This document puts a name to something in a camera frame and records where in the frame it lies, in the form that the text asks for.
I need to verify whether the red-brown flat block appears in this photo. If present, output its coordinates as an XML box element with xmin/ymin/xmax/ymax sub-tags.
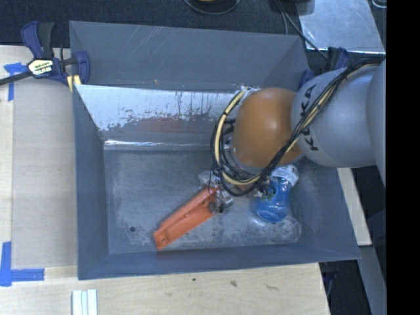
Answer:
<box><xmin>153</xmin><ymin>187</ymin><xmax>221</xmax><ymax>251</ymax></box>

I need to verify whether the blue plastic bottle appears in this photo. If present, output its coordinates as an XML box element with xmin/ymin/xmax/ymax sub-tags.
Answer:
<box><xmin>251</xmin><ymin>164</ymin><xmax>300</xmax><ymax>224</ymax></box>

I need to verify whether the grey metal bin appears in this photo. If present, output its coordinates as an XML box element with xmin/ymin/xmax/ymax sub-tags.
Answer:
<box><xmin>68</xmin><ymin>20</ymin><xmax>362</xmax><ymax>280</ymax></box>

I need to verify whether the pale wood flat board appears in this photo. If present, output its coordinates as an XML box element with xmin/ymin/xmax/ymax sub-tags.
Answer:
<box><xmin>10</xmin><ymin>76</ymin><xmax>79</xmax><ymax>269</ymax></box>

